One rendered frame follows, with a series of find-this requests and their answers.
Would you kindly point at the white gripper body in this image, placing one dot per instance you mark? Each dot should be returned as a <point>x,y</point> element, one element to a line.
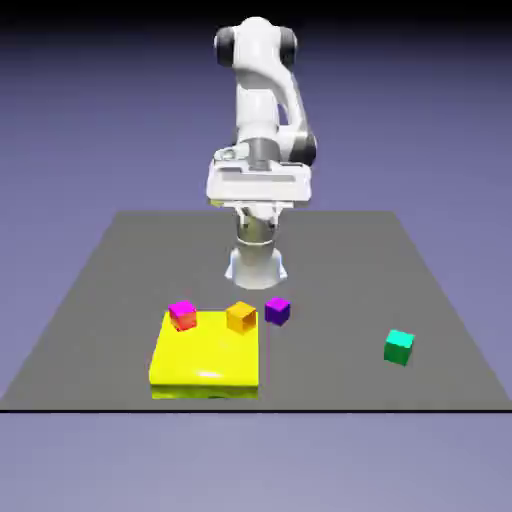
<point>258,184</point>

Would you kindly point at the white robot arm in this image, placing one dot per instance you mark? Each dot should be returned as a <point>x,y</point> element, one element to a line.
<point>256,80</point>

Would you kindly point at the small purple cube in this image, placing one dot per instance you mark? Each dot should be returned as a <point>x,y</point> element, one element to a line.
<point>276,311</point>

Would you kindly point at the small orange cube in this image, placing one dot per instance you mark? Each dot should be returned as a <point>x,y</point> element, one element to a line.
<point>240,317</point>

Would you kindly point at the small pink cube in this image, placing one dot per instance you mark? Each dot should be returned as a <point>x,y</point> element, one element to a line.
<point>182,315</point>

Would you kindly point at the small green cube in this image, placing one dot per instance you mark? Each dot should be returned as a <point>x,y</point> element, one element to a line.
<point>399,347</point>

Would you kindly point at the large yellow box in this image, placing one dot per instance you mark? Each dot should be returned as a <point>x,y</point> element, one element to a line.
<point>208,352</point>

